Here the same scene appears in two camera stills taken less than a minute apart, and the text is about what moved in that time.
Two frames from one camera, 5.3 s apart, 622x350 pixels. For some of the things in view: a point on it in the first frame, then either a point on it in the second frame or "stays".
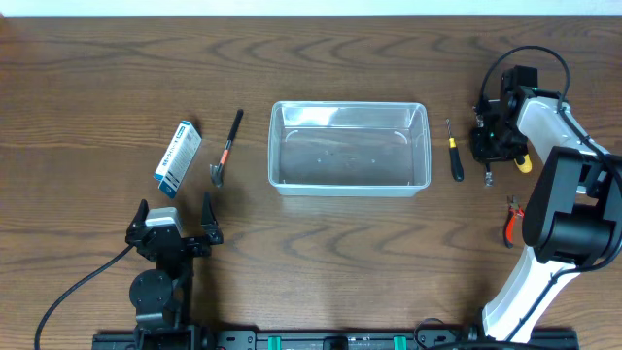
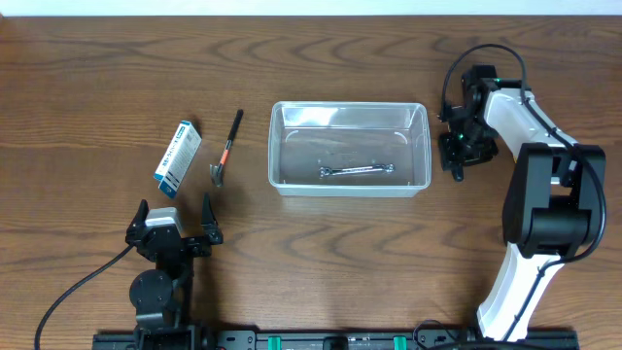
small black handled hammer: x=217 y=171 stays
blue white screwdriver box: x=177 y=157 stays
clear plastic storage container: x=349 y=149 stays
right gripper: x=483 y=155 → x=451 y=157
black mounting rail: x=340 y=340 stays
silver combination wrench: x=489 y=178 → x=327 y=172
